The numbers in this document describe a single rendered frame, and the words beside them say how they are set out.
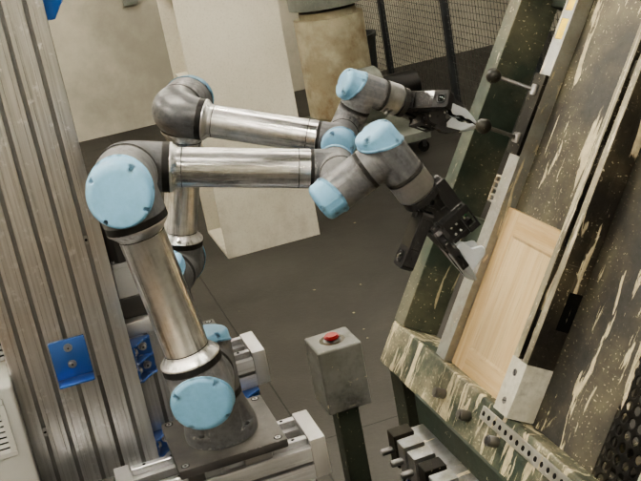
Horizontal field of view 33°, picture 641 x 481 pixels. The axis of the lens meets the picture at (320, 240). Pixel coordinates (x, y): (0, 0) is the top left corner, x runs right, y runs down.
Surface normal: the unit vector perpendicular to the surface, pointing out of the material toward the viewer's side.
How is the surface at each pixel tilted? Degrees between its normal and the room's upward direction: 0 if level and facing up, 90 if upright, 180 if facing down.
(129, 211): 80
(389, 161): 96
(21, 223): 90
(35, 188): 90
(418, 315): 90
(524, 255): 59
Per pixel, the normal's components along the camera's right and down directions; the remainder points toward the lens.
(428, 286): 0.32, 0.26
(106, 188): 0.04, 0.20
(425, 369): -0.89, -0.25
